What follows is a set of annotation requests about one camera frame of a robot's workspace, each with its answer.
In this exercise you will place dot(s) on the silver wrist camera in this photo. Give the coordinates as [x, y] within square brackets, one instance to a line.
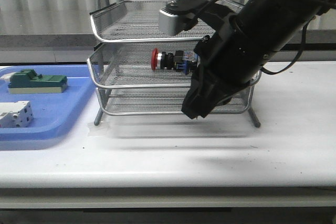
[174, 17]

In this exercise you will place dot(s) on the silver mesh tray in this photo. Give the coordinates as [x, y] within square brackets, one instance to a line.
[128, 65]
[159, 101]
[138, 21]

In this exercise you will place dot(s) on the red emergency push button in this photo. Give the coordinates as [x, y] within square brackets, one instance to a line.
[181, 61]

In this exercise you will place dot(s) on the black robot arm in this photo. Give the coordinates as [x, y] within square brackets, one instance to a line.
[272, 23]

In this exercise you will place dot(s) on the green and beige switch block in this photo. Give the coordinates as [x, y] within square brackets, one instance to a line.
[28, 81]

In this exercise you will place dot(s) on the blue plastic tray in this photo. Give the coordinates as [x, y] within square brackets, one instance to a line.
[54, 113]

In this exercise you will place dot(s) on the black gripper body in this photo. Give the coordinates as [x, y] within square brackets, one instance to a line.
[229, 60]

